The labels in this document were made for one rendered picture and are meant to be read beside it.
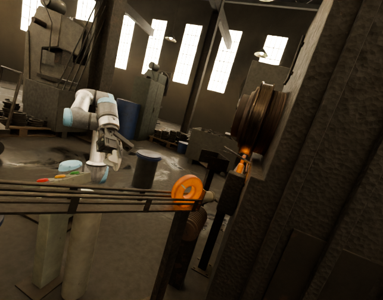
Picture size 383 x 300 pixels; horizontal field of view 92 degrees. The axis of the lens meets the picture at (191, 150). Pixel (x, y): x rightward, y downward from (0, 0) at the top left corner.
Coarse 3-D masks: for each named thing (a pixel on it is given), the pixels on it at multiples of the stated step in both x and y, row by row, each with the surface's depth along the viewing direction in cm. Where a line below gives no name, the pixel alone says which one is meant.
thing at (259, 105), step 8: (264, 88) 102; (256, 96) 98; (264, 96) 98; (256, 104) 98; (264, 104) 97; (256, 112) 97; (248, 120) 98; (256, 120) 98; (248, 128) 100; (256, 128) 98; (248, 136) 102; (240, 144) 107; (248, 144) 105; (248, 152) 112
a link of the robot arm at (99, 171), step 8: (96, 96) 139; (104, 96) 141; (112, 96) 145; (96, 104) 142; (96, 112) 143; (96, 136) 143; (96, 152) 145; (96, 160) 145; (88, 168) 144; (96, 168) 144; (104, 168) 150; (96, 176) 145; (104, 176) 148
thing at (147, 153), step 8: (136, 152) 219; (144, 152) 223; (152, 152) 233; (144, 160) 214; (152, 160) 213; (136, 168) 220; (144, 168) 216; (152, 168) 221; (136, 176) 220; (144, 176) 219; (152, 176) 226; (136, 184) 221; (144, 184) 221
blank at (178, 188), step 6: (180, 180) 80; (186, 180) 80; (192, 180) 82; (198, 180) 85; (174, 186) 81; (180, 186) 80; (186, 186) 82; (192, 186) 86; (198, 186) 86; (174, 192) 80; (180, 192) 81; (192, 192) 87; (198, 192) 87; (192, 198) 86
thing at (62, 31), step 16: (48, 0) 440; (32, 16) 419; (48, 16) 439; (64, 16) 437; (32, 32) 457; (48, 32) 445; (64, 32) 447; (80, 32) 485; (32, 48) 463; (48, 48) 458; (64, 48) 460; (32, 64) 470; (48, 64) 441; (64, 64) 477; (48, 80) 464; (64, 80) 477
